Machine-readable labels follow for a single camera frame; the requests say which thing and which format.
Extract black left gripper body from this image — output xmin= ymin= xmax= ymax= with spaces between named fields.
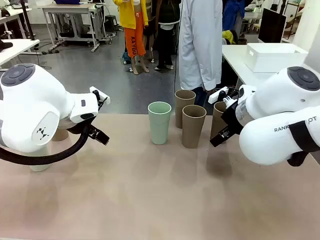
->
xmin=66 ymin=116 xmax=97 ymax=135

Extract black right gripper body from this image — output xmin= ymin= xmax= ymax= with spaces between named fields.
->
xmin=220 ymin=102 xmax=245 ymax=135

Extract brown cup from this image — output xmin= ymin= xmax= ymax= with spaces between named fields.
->
xmin=51 ymin=128 xmax=70 ymax=143
xmin=181 ymin=104 xmax=207 ymax=149
xmin=210 ymin=101 xmax=230 ymax=140
xmin=174 ymin=89 xmax=197 ymax=129

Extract pale green cup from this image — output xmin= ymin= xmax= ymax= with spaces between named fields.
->
xmin=29 ymin=147 xmax=51 ymax=173
xmin=147 ymin=101 xmax=173 ymax=145

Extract white plastic basket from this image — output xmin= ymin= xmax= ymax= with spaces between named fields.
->
xmin=243 ymin=42 xmax=309 ymax=73

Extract white side table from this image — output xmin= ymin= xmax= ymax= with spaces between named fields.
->
xmin=221 ymin=42 xmax=311 ymax=87

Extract yellow green bag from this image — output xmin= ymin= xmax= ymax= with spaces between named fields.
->
xmin=222 ymin=29 xmax=236 ymax=45

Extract person in white coat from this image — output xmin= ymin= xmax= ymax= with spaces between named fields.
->
xmin=178 ymin=0 xmax=223 ymax=107

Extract white desk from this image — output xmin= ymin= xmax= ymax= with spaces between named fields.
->
xmin=0 ymin=38 xmax=41 ymax=67

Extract black monitor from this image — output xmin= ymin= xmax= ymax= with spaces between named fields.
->
xmin=257 ymin=7 xmax=287 ymax=44

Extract person in blue jacket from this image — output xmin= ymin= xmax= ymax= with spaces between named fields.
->
xmin=222 ymin=0 xmax=246 ymax=33

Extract black object on desk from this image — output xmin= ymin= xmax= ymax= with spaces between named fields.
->
xmin=0 ymin=40 xmax=14 ymax=52

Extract grey workbench with white legs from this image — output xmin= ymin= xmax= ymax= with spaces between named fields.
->
xmin=41 ymin=3 xmax=106 ymax=53

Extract black stand pole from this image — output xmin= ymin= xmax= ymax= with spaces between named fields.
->
xmin=19 ymin=0 xmax=42 ymax=55

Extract person in yellow jacket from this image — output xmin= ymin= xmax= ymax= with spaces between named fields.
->
xmin=112 ymin=0 xmax=150 ymax=75

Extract person in black clothes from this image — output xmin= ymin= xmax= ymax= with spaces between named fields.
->
xmin=149 ymin=0 xmax=181 ymax=71

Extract black left arm cable sleeve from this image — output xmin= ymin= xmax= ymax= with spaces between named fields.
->
xmin=0 ymin=123 xmax=95 ymax=166

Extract wooden frame furniture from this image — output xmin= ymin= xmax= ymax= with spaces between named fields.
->
xmin=284 ymin=0 xmax=305 ymax=40

